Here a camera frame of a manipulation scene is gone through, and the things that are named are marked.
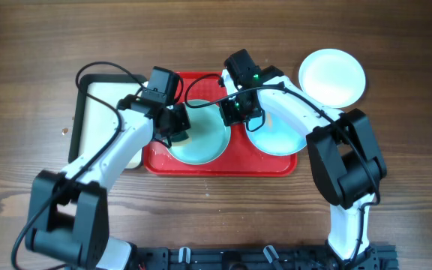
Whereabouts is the green and yellow sponge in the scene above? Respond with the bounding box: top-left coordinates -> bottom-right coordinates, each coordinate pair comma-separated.
170,131 -> 191,143

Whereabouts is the light blue plate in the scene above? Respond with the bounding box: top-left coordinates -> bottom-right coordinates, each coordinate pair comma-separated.
169,104 -> 231,165
245,112 -> 307,156

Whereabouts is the white plate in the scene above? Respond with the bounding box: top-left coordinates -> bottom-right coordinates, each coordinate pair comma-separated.
298,49 -> 366,108

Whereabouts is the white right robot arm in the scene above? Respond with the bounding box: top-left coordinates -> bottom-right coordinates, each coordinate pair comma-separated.
219,63 -> 387,269

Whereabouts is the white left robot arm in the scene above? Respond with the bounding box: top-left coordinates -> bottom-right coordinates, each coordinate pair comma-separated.
17,95 -> 190,269

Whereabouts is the red plastic tray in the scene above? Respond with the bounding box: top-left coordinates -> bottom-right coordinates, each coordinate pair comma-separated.
142,70 -> 299,178

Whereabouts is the black tray with soapy water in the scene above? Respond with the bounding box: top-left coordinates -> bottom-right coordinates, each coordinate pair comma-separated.
68,73 -> 140,163

